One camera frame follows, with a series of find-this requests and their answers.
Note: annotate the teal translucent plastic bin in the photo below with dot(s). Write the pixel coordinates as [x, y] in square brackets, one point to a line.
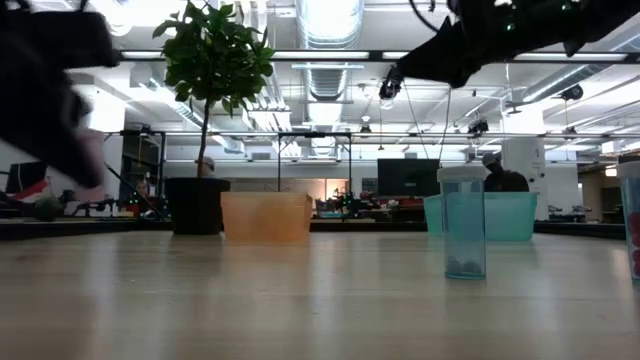
[510, 217]

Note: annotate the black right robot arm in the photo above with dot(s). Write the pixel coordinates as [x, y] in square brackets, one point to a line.
[575, 20]

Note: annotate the black aluminium table frame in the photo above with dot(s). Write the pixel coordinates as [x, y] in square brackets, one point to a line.
[370, 227]

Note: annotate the silver ceiling air duct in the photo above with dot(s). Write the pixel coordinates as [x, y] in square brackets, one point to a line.
[330, 30]

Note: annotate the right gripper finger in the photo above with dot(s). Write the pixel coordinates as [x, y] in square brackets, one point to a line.
[440, 57]

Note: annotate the blue pill bottle red pills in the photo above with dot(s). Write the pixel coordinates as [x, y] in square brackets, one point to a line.
[631, 210]

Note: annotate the person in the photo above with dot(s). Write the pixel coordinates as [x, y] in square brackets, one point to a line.
[500, 177]
[207, 165]

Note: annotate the ceiling light strip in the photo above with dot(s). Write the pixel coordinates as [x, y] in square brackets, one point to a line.
[320, 55]

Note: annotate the orange translucent plastic bin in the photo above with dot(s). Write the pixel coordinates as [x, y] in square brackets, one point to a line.
[265, 217]

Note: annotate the black background monitor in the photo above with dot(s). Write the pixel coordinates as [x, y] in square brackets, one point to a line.
[407, 177]

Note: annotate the small teal pill bottle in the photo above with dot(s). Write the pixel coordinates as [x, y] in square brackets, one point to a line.
[462, 225]

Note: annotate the black ceiling-hung device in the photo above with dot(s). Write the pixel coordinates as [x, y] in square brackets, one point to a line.
[572, 92]
[390, 86]

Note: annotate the green ball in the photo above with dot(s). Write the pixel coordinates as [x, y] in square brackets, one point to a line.
[47, 208]

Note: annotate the black background gantry frame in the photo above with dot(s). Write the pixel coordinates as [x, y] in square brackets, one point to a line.
[315, 134]

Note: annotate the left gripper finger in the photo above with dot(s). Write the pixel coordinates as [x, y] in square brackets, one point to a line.
[60, 157]

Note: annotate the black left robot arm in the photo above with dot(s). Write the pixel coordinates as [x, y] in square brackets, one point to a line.
[50, 40]

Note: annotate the green potted plant black pot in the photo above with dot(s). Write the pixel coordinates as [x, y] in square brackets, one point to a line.
[215, 55]

